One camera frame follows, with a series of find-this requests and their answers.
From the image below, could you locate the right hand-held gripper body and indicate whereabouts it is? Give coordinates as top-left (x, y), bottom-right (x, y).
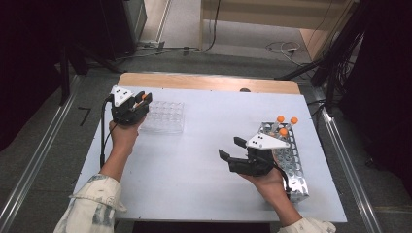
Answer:
top-left (227, 131), bottom-right (292, 178)

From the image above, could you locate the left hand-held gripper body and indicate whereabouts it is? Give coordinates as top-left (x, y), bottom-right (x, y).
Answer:
top-left (111, 84), bottom-right (146, 127)

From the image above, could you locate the clear plastic tube rack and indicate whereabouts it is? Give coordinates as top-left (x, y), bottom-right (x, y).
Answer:
top-left (139, 100), bottom-right (186, 135)

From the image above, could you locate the perforated metal tube rack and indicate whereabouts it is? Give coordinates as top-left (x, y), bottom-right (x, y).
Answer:
top-left (257, 121), bottom-right (310, 204)

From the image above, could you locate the person's left hand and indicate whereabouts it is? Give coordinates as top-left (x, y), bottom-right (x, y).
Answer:
top-left (108, 115), bottom-right (147, 156)

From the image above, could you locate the person's right hand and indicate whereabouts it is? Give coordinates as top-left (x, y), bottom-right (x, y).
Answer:
top-left (238, 165), bottom-right (290, 209)

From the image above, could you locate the white board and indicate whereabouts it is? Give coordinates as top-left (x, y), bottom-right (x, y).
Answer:
top-left (72, 85), bottom-right (348, 223)

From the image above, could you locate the grey power strip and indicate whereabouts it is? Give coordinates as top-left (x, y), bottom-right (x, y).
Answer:
top-left (138, 39), bottom-right (166, 52)

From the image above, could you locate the black metal stand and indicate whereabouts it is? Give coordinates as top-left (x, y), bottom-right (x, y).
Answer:
top-left (57, 38), bottom-right (125, 107)
top-left (275, 0), bottom-right (368, 115)

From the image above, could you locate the dark cabinet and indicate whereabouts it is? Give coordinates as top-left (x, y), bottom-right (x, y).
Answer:
top-left (96, 0), bottom-right (148, 61)

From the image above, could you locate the light wooden desk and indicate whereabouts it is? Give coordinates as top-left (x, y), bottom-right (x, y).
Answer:
top-left (198, 0), bottom-right (355, 61)

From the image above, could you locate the dark curtain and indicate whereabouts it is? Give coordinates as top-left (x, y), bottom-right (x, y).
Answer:
top-left (338, 0), bottom-right (412, 195)

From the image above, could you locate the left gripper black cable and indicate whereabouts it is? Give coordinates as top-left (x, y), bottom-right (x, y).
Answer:
top-left (99, 94), bottom-right (119, 169)

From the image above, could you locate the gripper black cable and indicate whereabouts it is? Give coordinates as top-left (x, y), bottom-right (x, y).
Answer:
top-left (256, 154), bottom-right (292, 200)
top-left (99, 94), bottom-right (119, 169)

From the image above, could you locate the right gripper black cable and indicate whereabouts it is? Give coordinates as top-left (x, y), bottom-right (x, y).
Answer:
top-left (256, 154), bottom-right (292, 200)

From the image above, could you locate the grey floor cable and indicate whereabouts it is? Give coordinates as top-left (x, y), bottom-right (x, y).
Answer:
top-left (113, 45), bottom-right (202, 62)

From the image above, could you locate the aluminium floor rail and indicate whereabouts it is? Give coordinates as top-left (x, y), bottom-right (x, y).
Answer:
top-left (309, 85), bottom-right (385, 233)
top-left (0, 75), bottom-right (83, 233)

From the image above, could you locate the black hanging cable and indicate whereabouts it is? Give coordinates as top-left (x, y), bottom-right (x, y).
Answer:
top-left (186, 0), bottom-right (223, 52)

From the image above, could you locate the white cable with adapter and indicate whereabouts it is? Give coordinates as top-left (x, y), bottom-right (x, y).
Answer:
top-left (265, 40), bottom-right (314, 68)

